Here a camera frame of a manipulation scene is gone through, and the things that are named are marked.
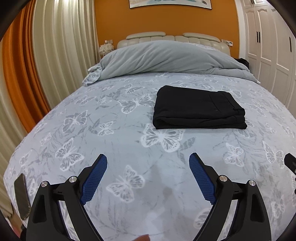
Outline black pants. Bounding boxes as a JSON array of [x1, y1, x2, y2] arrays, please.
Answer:
[[152, 85, 247, 130]]

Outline person's right hand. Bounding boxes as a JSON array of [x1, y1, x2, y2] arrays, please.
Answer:
[[133, 234, 150, 241]]

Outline black smartphone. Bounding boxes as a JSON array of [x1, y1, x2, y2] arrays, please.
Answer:
[[14, 173, 31, 220]]

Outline butterfly print bed sheet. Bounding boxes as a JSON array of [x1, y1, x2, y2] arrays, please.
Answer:
[[4, 73, 295, 240]]

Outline black item beside bed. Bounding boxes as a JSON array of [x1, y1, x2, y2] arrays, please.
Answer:
[[236, 58, 249, 69]]

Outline white wardrobe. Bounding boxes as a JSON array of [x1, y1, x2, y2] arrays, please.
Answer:
[[235, 1, 295, 115]]

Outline beige padded headboard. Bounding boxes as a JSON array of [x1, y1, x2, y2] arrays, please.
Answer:
[[117, 32, 231, 56]]

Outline orange curtain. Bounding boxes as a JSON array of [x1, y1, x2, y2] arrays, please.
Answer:
[[3, 1, 51, 133]]

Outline grey folded duvet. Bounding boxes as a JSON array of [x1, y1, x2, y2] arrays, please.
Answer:
[[82, 40, 258, 86]]

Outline white bedside ornament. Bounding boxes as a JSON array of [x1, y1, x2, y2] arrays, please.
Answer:
[[99, 43, 114, 56]]

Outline cream pleated curtain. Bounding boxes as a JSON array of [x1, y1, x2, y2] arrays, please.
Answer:
[[1, 1, 99, 210]]

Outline framed wall picture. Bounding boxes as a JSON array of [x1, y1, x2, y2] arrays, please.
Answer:
[[129, 0, 212, 9]]

